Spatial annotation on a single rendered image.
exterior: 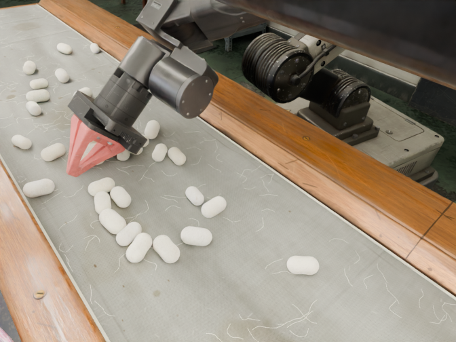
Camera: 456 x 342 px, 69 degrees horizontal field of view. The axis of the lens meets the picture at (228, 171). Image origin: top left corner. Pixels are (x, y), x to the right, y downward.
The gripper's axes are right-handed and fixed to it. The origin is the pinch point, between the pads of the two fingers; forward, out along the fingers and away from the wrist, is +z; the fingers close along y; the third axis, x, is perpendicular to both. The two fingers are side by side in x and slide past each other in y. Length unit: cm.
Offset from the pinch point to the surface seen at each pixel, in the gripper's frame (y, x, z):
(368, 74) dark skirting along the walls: -57, 194, -116
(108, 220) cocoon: 11.0, -0.4, 0.5
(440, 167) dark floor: 18, 164, -71
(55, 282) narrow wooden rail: 15.2, -5.7, 6.0
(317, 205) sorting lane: 24.5, 16.4, -15.2
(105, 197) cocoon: 7.0, 0.8, -0.5
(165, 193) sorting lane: 9.6, 6.8, -4.5
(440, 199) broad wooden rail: 35.3, 21.8, -24.9
